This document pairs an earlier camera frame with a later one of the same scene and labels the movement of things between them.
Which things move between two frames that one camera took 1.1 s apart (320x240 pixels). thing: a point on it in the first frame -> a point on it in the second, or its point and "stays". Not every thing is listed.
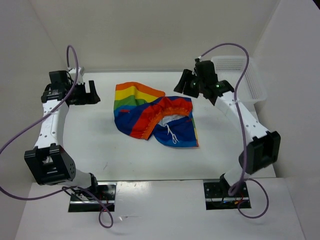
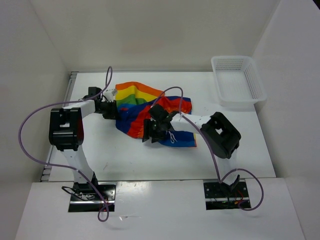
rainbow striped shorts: (141, 110) stays
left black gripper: (91, 98) -> (113, 112)
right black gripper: (186, 90) -> (147, 124)
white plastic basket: (250, 88) stays
